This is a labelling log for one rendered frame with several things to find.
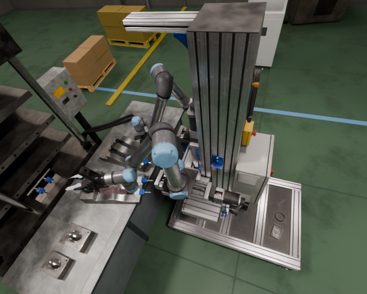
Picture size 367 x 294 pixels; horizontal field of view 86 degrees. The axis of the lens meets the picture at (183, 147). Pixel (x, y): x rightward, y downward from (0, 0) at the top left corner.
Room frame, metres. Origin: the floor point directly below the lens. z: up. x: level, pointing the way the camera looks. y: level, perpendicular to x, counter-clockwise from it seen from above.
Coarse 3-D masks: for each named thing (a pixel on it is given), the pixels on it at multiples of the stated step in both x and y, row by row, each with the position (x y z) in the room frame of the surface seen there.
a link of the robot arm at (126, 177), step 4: (112, 172) 0.59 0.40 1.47; (116, 172) 0.59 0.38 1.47; (120, 172) 0.58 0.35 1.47; (124, 172) 0.57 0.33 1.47; (128, 172) 0.57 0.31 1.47; (132, 172) 0.57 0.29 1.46; (112, 176) 0.57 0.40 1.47; (116, 176) 0.56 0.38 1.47; (120, 176) 0.56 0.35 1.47; (124, 176) 0.55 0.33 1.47; (128, 176) 0.55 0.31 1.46; (132, 176) 0.55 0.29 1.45; (112, 180) 0.55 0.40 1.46; (116, 180) 0.54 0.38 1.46; (120, 180) 0.54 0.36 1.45; (124, 180) 0.54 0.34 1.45; (128, 180) 0.54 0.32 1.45; (132, 180) 0.54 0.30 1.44; (124, 184) 0.54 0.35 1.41; (128, 184) 0.54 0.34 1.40
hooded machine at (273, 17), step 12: (252, 0) 3.49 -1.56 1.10; (264, 0) 3.40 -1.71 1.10; (276, 0) 3.31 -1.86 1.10; (276, 12) 3.21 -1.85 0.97; (264, 24) 3.27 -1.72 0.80; (276, 24) 3.18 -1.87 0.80; (264, 36) 3.25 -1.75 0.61; (276, 36) 3.16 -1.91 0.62; (264, 48) 3.23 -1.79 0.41; (264, 60) 3.21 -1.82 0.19
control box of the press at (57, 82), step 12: (48, 72) 1.82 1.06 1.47; (60, 72) 1.77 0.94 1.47; (48, 84) 1.63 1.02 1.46; (60, 84) 1.71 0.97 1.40; (72, 84) 1.80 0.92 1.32; (60, 96) 1.65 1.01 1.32; (72, 96) 1.74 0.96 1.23; (84, 96) 1.83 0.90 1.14; (60, 108) 1.58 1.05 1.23; (72, 108) 1.67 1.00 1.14; (84, 120) 1.74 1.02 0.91
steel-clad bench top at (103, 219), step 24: (168, 120) 1.57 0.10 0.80; (96, 168) 1.13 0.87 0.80; (120, 168) 1.07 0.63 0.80; (72, 192) 0.92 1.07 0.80; (48, 216) 0.74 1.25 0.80; (72, 216) 0.69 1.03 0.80; (96, 216) 0.65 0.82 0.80; (120, 216) 0.61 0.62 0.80; (48, 240) 0.54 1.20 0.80; (96, 240) 0.46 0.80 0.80; (24, 264) 0.40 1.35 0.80; (72, 264) 0.33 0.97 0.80; (96, 264) 0.30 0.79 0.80; (24, 288) 0.24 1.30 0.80; (48, 288) 0.21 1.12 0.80; (72, 288) 0.18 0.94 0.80
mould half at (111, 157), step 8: (120, 136) 1.35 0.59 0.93; (112, 144) 1.34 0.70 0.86; (120, 144) 1.26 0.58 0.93; (136, 144) 1.26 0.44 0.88; (104, 152) 1.26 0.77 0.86; (112, 152) 1.18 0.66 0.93; (128, 152) 1.17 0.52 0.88; (104, 160) 1.20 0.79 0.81; (112, 160) 1.14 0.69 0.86; (120, 160) 1.09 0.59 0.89; (144, 168) 0.99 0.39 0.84
